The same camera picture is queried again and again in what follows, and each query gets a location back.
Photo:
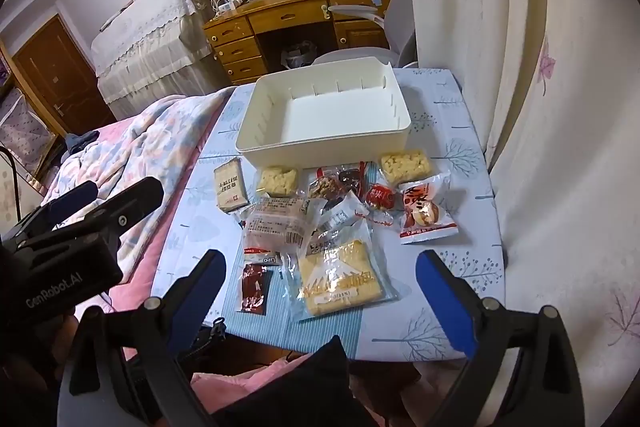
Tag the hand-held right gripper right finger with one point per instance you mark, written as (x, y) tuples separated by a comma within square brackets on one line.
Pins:
[(445, 302)]

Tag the white charger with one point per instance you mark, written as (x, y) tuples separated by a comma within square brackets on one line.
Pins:
[(227, 4)]

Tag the small puffed rice packet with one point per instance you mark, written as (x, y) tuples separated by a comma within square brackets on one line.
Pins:
[(278, 181)]

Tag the pink bed sheet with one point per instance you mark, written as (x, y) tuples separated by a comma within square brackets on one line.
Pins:
[(150, 242)]

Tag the clear nut snack packet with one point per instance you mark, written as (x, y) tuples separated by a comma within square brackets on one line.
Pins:
[(325, 188)]

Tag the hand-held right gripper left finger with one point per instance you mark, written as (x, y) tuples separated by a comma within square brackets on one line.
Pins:
[(210, 279)]

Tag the dark red sauce sachet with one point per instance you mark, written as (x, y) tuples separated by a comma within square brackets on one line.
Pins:
[(252, 289)]

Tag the black cloth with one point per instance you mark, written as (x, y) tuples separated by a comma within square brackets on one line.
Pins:
[(320, 387)]

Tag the wooden door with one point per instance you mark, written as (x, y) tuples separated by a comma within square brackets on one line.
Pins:
[(55, 72)]

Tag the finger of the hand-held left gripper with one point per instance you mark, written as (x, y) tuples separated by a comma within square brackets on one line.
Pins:
[(70, 202), (125, 212)]

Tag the red snack packet clear wrapper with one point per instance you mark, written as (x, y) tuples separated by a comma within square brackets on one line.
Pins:
[(380, 199)]

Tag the lace cloth covered cabinet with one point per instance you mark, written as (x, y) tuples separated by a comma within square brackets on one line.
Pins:
[(145, 42)]

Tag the white floral curtain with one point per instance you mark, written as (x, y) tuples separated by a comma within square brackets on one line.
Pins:
[(550, 107)]

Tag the black bag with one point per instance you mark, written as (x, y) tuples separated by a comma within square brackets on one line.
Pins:
[(300, 56)]

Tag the dark blue garment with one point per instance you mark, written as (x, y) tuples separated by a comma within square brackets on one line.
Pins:
[(82, 143)]

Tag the printed fabric cabinet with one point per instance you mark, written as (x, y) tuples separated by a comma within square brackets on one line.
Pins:
[(22, 132)]

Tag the floral quilt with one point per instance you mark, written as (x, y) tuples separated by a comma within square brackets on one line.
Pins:
[(125, 147)]

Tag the small white snack packet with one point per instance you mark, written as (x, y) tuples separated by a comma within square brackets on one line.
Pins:
[(342, 217)]

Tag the wooden desk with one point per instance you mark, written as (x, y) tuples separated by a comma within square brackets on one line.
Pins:
[(300, 9)]

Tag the red and white snack packet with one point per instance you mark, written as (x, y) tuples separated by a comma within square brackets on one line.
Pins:
[(427, 214)]

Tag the large yellow cake packet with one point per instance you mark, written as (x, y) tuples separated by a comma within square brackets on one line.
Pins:
[(340, 282)]

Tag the beige cracker packet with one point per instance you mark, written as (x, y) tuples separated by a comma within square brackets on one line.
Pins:
[(231, 187)]

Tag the clear bread packet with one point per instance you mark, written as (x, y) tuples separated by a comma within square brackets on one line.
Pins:
[(277, 227)]

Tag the large puffed rice packet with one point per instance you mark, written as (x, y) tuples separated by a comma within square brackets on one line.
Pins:
[(406, 166)]

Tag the grey office chair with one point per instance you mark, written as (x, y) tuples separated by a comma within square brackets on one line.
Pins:
[(400, 32)]

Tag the white plastic storage box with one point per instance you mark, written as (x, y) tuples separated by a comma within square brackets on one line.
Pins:
[(325, 122)]

